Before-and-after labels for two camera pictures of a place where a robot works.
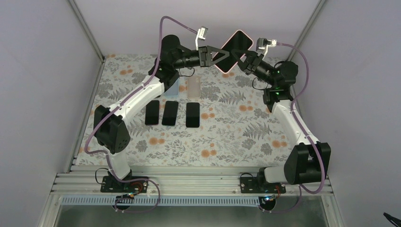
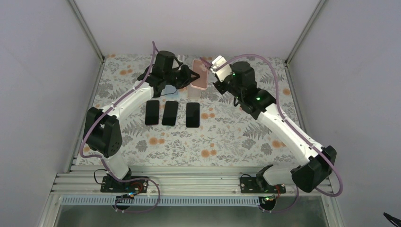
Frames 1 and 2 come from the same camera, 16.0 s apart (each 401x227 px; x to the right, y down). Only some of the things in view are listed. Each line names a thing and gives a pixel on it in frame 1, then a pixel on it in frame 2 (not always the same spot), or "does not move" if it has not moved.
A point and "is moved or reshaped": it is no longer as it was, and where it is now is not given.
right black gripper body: [253, 67] -> [220, 89]
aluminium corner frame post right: [309, 24] does not move
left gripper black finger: [215, 53] -> [188, 73]
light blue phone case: [173, 91] does not move
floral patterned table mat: [210, 118] does not move
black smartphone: [152, 113] does not move
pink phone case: [240, 40] -> [200, 67]
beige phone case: [194, 87] does not move
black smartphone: [240, 41] is moved or reshaped
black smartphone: [192, 115] does not move
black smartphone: [170, 113] does not move
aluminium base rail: [172, 180] does not move
